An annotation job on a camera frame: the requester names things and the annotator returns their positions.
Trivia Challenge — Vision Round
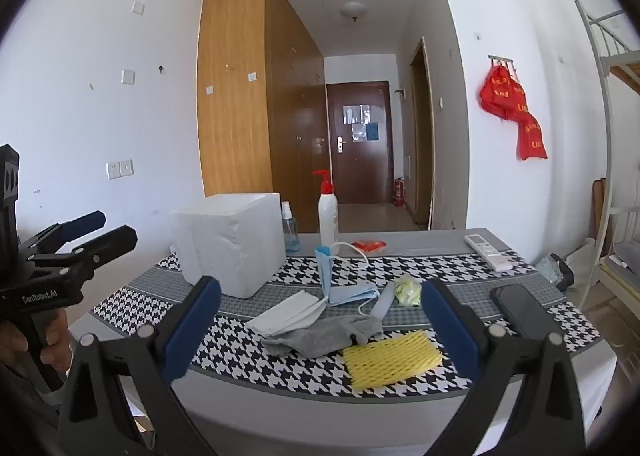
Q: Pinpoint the black smartphone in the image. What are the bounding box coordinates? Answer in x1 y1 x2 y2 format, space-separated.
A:
489 283 566 343

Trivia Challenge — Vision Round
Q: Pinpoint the white foam box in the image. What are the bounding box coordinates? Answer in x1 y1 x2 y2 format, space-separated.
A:
171 192 284 299

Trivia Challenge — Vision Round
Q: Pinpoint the dark brown entrance door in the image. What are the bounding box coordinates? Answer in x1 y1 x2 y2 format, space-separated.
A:
326 81 392 204

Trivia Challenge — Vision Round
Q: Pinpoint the translucent white strip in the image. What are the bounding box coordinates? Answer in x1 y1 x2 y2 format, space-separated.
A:
370 281 399 322

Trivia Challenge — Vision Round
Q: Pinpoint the blue face mask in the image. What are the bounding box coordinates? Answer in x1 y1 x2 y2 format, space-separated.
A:
315 242 383 317

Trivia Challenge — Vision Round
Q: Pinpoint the houndstooth tablecloth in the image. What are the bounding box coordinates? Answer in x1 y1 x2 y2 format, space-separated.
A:
90 228 603 404

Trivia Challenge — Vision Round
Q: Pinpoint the white metal bunk bed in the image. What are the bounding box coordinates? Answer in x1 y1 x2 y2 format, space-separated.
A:
574 0 640 337

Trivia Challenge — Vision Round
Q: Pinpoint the white folded tissue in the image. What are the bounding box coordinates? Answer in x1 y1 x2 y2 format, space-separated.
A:
245 290 326 337

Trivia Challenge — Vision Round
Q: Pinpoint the small clear sanitizer bottle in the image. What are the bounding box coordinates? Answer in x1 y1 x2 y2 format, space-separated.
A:
281 201 301 253

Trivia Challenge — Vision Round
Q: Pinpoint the round ceiling lamp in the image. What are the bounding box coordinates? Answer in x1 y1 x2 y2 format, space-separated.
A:
340 2 368 23

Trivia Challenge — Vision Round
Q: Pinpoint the white red pump bottle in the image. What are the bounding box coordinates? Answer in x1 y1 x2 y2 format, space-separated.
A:
312 170 341 256

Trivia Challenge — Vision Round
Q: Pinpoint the yellow foam net sleeve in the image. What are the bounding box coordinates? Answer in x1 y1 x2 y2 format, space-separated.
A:
342 329 445 391

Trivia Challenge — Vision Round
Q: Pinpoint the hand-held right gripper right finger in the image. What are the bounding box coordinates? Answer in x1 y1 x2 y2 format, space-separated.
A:
420 277 586 456

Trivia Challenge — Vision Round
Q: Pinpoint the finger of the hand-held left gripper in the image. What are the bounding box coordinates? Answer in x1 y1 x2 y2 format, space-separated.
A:
20 210 107 257
25 225 138 283

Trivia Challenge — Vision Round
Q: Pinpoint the grey sock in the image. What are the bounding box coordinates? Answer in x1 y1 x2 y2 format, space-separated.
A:
262 314 385 359

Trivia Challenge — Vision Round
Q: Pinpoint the green plastic bag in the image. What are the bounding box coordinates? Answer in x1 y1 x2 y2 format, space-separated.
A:
392 273 424 308

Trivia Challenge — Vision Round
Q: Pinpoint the white paper bag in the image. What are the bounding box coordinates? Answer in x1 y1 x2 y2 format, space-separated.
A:
565 242 609 287

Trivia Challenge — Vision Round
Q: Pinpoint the wooden board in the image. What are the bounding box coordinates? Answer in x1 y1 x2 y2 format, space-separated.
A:
592 178 609 242

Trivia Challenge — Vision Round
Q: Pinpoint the red snack packet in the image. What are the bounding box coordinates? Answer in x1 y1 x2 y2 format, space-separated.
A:
351 239 388 256

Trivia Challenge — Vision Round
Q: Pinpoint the white remote control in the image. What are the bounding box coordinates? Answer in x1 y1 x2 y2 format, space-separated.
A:
464 233 515 272

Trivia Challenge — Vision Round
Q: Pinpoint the red plastic bag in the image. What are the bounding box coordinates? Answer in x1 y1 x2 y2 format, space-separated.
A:
516 112 548 162
479 63 529 122

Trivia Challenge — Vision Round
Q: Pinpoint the wooden side door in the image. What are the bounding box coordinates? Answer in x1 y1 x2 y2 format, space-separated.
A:
410 37 435 231

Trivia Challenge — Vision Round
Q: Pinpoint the wooden wardrobe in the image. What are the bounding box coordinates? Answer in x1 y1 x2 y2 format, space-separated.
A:
196 0 328 233

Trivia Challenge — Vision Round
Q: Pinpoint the person's left hand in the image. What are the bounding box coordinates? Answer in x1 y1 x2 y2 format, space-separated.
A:
0 308 74 377

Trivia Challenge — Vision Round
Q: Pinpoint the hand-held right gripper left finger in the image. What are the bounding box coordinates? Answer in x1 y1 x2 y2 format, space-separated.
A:
57 276 223 456

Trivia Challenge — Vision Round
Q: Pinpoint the person's left forearm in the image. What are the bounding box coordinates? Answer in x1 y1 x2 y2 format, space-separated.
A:
0 361 66 434

